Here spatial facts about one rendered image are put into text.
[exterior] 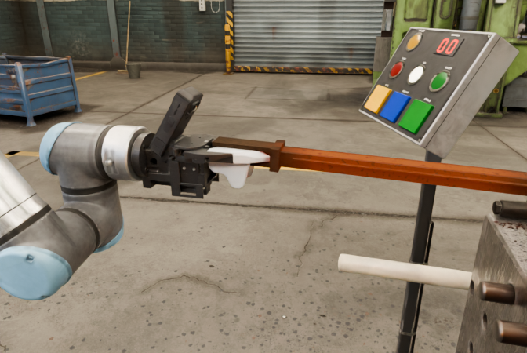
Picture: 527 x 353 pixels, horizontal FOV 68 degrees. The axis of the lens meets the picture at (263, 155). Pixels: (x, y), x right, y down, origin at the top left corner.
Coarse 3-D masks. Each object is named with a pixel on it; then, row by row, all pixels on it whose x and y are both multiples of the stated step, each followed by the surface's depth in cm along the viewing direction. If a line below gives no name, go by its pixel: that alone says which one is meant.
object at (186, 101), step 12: (180, 96) 56; (192, 96) 56; (180, 108) 57; (192, 108) 57; (168, 120) 58; (180, 120) 57; (168, 132) 58; (180, 132) 61; (156, 144) 60; (168, 144) 60
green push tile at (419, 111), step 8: (416, 104) 94; (424, 104) 92; (408, 112) 96; (416, 112) 93; (424, 112) 90; (408, 120) 94; (416, 120) 92; (424, 120) 90; (408, 128) 93; (416, 128) 90
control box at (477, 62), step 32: (416, 32) 109; (448, 32) 97; (480, 32) 87; (416, 64) 103; (448, 64) 91; (480, 64) 84; (416, 96) 97; (448, 96) 87; (480, 96) 87; (448, 128) 88
